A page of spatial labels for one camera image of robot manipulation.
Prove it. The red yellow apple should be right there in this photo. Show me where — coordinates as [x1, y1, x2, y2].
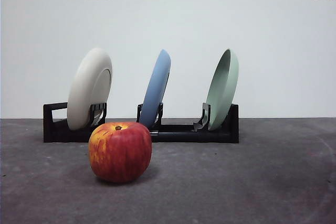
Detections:
[88, 122, 153, 184]

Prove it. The black plate rack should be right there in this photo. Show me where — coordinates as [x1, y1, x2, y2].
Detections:
[43, 102, 240, 144]

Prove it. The cream white plate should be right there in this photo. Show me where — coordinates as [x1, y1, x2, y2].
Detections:
[67, 47, 113, 131]

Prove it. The blue plate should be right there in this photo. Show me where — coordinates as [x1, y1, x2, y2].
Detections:
[138, 49, 172, 131]

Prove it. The pale green plate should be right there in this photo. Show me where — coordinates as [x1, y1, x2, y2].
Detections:
[205, 48, 240, 132]

